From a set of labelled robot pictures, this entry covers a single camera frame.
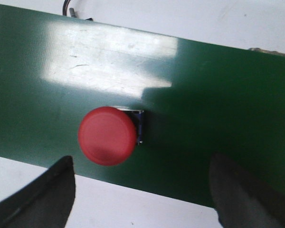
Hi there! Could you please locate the red mushroom push button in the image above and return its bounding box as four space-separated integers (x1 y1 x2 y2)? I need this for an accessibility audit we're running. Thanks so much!
78 106 144 166

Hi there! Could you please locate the small black sensor connector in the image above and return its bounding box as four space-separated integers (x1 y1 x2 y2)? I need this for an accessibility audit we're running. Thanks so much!
61 0 93 21

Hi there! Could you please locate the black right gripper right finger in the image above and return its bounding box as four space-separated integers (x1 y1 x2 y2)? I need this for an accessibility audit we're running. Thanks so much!
209 153 285 228

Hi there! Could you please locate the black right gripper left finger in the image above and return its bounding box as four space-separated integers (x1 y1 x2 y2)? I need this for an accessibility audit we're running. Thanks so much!
0 156 76 228

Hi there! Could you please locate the green conveyor belt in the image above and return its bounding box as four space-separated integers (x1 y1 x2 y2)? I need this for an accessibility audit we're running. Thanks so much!
0 5 285 206

